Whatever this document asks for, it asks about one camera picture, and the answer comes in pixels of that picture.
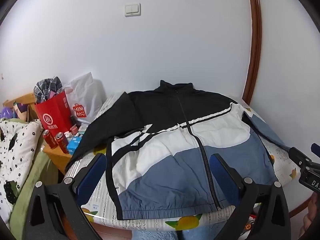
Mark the brown wooden door frame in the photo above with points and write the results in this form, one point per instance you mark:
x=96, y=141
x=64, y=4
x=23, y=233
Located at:
x=253, y=42

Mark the white flower print quilt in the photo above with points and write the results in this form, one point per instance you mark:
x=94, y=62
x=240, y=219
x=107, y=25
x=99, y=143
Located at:
x=17, y=152

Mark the wooden headboard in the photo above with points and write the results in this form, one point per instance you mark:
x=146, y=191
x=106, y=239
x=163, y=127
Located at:
x=21, y=99

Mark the small pink box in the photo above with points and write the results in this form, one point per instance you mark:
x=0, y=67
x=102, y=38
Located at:
x=74, y=128

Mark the red drink can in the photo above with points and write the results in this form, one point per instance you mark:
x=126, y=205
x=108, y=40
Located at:
x=62, y=142
x=50, y=140

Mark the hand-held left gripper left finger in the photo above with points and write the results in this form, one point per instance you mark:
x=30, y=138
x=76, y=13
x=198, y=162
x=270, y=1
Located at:
x=92, y=173

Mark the green blanket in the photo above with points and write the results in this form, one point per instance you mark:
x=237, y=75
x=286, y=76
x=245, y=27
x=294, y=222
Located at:
x=30, y=187

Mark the person's right hand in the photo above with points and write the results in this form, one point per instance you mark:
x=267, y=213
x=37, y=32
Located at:
x=312, y=212

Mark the fruit print tablecloth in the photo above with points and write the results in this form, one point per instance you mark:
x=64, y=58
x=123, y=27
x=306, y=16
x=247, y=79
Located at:
x=100, y=200

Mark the black white blue jacket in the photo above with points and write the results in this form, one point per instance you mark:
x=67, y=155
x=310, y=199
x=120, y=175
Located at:
x=170, y=160

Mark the black plaid cloth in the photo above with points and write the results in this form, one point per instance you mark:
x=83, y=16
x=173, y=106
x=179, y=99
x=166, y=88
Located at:
x=46, y=88

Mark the white light switch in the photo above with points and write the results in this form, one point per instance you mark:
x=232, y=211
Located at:
x=132, y=9

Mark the wooden nightstand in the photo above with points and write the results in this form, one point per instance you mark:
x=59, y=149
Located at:
x=58, y=158

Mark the light blue box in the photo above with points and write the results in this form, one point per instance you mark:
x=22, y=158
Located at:
x=74, y=145

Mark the red paper bag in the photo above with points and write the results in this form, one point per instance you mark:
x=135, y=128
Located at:
x=53, y=115

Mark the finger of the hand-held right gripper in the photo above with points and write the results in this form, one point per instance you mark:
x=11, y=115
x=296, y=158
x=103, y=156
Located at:
x=316, y=150
x=298, y=155

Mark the small teal box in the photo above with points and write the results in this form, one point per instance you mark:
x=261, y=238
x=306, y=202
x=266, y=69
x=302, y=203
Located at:
x=83, y=128

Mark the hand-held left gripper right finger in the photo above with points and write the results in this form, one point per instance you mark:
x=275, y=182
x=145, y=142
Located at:
x=222, y=175

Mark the white plastic bag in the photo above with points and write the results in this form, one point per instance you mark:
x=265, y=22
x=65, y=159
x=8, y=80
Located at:
x=83, y=100

